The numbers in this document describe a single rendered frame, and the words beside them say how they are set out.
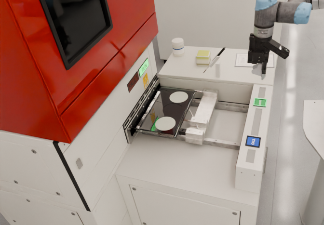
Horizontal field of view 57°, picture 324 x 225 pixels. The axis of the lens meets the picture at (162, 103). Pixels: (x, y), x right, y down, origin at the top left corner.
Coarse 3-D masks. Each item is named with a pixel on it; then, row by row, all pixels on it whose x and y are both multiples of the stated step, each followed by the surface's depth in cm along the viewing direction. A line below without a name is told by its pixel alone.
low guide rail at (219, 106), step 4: (196, 100) 165; (192, 104) 165; (196, 104) 164; (216, 104) 160; (220, 104) 160; (224, 104) 159; (228, 104) 159; (216, 108) 161; (220, 108) 160; (224, 108) 160; (228, 108) 159; (232, 108) 158; (236, 108) 157; (240, 108) 156; (244, 108) 155; (244, 112) 156
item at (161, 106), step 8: (160, 88) 170; (152, 96) 165; (160, 96) 164; (168, 96) 163; (152, 104) 159; (160, 104) 159; (168, 104) 158; (176, 104) 157; (184, 104) 156; (144, 112) 155; (152, 112) 154; (160, 112) 153; (168, 112) 152; (176, 112) 152; (136, 120) 150; (144, 120) 150; (152, 120) 149; (176, 120) 146; (136, 128) 146; (144, 128) 145; (152, 128) 144; (176, 128) 143
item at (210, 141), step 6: (174, 138) 147; (180, 138) 146; (204, 138) 142; (210, 138) 141; (204, 144) 142; (210, 144) 141; (216, 144) 139; (222, 144) 138; (228, 144) 137; (234, 144) 136
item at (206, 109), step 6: (204, 96) 162; (204, 102) 158; (210, 102) 157; (216, 102) 160; (198, 108) 155; (204, 108) 154; (210, 108) 153; (198, 114) 151; (204, 114) 150; (210, 114) 150; (210, 120) 150; (192, 126) 145; (204, 132) 140; (186, 138) 139; (192, 138) 138; (198, 144) 139
